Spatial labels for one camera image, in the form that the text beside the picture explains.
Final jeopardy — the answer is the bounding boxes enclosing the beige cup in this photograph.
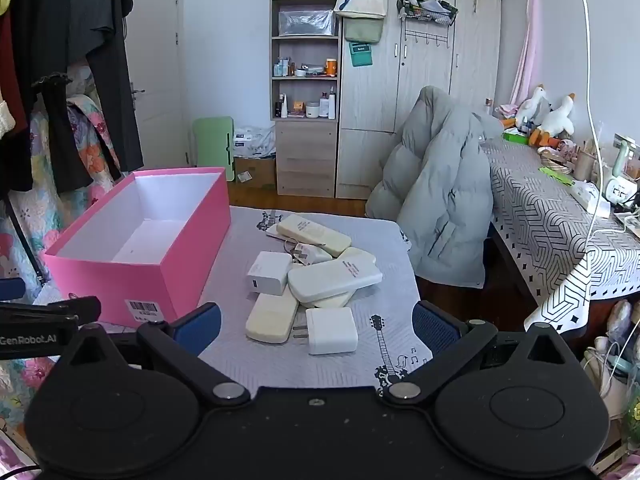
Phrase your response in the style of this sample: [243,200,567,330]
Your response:
[573,152,594,182]

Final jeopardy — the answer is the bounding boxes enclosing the white cube charger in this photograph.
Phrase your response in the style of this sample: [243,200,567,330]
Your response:
[292,306,359,356]
[246,251,294,296]

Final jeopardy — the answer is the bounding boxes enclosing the white plug adapter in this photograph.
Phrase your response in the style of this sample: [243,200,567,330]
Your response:
[286,241,334,266]

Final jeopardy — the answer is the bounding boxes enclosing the clear plastic bag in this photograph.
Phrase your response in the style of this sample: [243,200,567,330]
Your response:
[277,9,337,37]

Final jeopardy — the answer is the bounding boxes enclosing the row of toiletry bottles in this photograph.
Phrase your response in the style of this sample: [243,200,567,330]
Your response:
[274,86,337,120]
[273,57,326,79]

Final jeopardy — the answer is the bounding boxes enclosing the black hanging garment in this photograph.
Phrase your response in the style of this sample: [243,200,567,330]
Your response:
[67,0,146,174]

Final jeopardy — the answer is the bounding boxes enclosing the black hanging coat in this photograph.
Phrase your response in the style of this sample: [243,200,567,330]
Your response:
[9,0,96,194]

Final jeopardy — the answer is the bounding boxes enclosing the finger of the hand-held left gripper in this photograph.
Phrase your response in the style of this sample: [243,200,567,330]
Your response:
[0,296,102,325]
[0,277,26,302]

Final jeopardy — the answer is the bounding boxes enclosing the pink curtain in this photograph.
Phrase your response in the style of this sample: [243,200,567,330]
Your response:
[509,0,544,107]

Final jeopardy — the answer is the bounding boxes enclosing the white fluffy garment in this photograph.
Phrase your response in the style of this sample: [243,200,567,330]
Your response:
[0,99,17,137]

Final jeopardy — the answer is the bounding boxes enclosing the black over-door rack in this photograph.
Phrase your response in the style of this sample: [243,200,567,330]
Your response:
[397,0,459,49]

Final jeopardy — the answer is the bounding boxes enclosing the dark red garment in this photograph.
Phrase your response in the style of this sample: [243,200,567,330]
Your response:
[0,7,31,137]

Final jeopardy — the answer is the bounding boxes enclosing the wooden shelf unit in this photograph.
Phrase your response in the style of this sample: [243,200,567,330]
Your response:
[269,0,341,199]

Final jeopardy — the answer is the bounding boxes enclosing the white power strip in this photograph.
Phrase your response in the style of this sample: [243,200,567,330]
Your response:
[569,180,612,219]

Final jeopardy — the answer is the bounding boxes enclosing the geometric patterned tablecloth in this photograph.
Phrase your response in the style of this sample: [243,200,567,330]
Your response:
[481,137,640,334]

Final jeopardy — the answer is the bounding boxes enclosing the mint green appliance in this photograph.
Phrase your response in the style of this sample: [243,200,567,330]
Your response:
[602,134,640,206]

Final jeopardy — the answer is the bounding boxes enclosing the brown cardboard box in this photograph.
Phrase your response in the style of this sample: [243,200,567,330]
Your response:
[234,155,277,191]

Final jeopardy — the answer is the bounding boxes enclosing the floral quilt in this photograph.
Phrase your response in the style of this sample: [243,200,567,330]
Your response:
[0,94,127,431]

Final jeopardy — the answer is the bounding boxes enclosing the white goose plush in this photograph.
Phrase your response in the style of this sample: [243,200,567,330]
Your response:
[514,84,552,129]
[529,93,577,149]

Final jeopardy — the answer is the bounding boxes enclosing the grey puffer jacket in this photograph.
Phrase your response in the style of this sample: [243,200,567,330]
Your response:
[365,85,494,290]

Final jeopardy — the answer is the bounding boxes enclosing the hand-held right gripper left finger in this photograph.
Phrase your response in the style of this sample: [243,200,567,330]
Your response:
[62,302,252,409]

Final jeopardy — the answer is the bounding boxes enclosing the light wood wardrobe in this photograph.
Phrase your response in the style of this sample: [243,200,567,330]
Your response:
[336,0,503,201]

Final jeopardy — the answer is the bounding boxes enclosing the cream power bank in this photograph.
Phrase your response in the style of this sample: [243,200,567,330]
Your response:
[276,214,353,257]
[311,246,377,310]
[244,292,300,345]
[287,253,384,304]

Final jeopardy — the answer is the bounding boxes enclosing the white door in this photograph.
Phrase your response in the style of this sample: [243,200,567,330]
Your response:
[124,0,187,171]

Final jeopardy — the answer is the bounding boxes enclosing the pink cardboard box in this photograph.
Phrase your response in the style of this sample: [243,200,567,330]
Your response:
[42,166,232,330]

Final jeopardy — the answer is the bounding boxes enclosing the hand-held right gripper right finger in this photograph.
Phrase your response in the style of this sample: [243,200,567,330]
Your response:
[382,301,587,409]

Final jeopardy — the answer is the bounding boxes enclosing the white packages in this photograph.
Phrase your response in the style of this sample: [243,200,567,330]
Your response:
[233,125,277,157]

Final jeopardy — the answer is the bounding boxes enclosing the white cable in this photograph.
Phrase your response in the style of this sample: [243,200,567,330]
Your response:
[572,0,640,251]

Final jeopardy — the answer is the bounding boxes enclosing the teal pouch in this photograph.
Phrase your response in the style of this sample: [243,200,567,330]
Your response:
[349,41,374,68]

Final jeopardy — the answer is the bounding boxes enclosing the grey guitar print mat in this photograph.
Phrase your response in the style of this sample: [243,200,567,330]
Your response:
[100,205,435,402]

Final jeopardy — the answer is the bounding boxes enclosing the green fabric bag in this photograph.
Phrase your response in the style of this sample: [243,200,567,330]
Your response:
[343,16,385,44]

